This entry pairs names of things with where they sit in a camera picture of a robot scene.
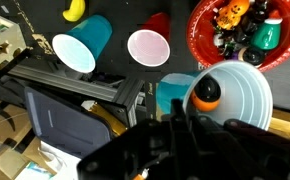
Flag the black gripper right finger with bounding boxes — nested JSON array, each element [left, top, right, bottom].
[[224, 119, 290, 153]]

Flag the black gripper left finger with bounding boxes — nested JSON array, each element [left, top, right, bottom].
[[170, 99, 192, 133]]

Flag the blue plastic cup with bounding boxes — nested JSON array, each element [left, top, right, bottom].
[[156, 60, 273, 130], [52, 15, 112, 73]]

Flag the red plastic cup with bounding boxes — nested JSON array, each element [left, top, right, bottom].
[[127, 12, 170, 67]]

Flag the red plate with toys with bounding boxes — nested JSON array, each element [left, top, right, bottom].
[[186, 0, 290, 72]]

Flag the orange black toy ball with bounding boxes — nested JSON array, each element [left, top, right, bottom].
[[190, 75, 221, 112]]

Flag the dark blue bin lid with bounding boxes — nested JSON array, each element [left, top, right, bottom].
[[25, 87, 112, 158]]

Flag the yellow toy banana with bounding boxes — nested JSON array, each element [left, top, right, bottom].
[[62, 0, 86, 22]]

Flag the cardboard box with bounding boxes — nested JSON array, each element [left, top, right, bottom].
[[0, 105, 56, 180]]

